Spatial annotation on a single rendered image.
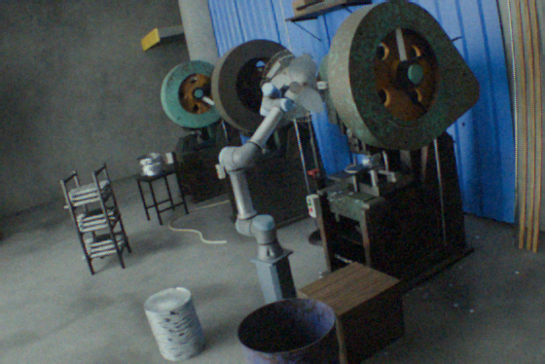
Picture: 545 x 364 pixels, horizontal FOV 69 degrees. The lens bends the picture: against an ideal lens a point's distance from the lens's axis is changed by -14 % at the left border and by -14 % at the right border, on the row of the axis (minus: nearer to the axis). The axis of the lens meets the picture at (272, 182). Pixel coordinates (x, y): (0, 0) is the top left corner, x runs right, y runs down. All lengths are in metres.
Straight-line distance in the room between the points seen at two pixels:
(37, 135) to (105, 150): 1.38
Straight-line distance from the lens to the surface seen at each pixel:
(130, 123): 8.96
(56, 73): 8.87
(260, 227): 2.56
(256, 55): 3.95
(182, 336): 2.67
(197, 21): 7.69
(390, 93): 2.47
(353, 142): 2.80
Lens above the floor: 1.52
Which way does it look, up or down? 15 degrees down
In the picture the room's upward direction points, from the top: 12 degrees counter-clockwise
